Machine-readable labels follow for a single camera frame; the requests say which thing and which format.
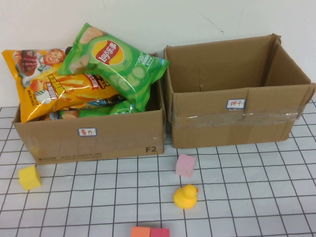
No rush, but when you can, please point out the orange foam block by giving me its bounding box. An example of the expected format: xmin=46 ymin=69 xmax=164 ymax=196
xmin=130 ymin=226 xmax=151 ymax=237

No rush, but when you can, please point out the yellow fries snack bag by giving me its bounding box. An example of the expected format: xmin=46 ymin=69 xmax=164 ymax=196
xmin=1 ymin=48 xmax=121 ymax=123

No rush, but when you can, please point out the taped cardboard box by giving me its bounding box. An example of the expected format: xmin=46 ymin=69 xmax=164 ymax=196
xmin=162 ymin=34 xmax=316 ymax=149

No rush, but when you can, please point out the cardboard box with F2 print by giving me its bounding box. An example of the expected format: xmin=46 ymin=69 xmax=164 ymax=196
xmin=12 ymin=52 xmax=166 ymax=165

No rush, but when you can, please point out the yellow rubber duck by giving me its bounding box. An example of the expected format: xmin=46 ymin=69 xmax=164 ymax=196
xmin=173 ymin=184 xmax=199 ymax=210

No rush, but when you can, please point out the yellow foam cube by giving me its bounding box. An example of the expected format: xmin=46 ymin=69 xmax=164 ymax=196
xmin=18 ymin=165 xmax=41 ymax=191

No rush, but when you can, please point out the red foam block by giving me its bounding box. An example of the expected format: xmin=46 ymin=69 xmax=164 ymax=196
xmin=150 ymin=228 xmax=170 ymax=237

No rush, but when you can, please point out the green Lay's cucumber chips bag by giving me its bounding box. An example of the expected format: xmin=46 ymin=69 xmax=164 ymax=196
xmin=58 ymin=22 xmax=170 ymax=112

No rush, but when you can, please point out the plain green snack bag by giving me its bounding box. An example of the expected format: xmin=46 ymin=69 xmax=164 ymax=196
xmin=79 ymin=100 xmax=139 ymax=118

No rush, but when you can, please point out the pink foam cube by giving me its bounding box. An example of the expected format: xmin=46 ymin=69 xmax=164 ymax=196
xmin=175 ymin=154 xmax=196 ymax=178

